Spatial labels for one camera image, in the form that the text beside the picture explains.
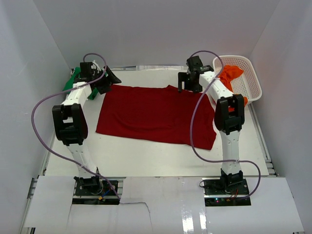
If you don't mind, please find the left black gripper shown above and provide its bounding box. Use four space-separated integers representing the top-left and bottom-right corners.
92 65 121 95

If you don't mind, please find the red t-shirt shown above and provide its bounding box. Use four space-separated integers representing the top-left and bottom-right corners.
96 85 216 150

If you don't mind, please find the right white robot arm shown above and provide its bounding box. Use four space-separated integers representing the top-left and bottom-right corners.
178 56 245 195

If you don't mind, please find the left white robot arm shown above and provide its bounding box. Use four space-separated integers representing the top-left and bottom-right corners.
52 61 121 195

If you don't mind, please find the green folded t-shirt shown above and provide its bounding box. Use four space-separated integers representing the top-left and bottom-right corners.
63 67 98 100

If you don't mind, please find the white paper sheet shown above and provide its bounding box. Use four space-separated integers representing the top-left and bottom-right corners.
136 65 185 71

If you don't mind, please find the orange crumpled t-shirt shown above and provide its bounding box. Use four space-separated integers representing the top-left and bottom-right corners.
218 65 249 107

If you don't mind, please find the white perforated plastic basket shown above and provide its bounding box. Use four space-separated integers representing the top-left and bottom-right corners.
213 55 262 105

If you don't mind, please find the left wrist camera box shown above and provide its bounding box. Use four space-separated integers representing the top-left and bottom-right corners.
91 60 102 73

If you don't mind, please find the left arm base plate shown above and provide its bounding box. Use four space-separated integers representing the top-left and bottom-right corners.
72 180 119 205

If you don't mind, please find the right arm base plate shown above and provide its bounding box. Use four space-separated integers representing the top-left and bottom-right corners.
199 179 251 207

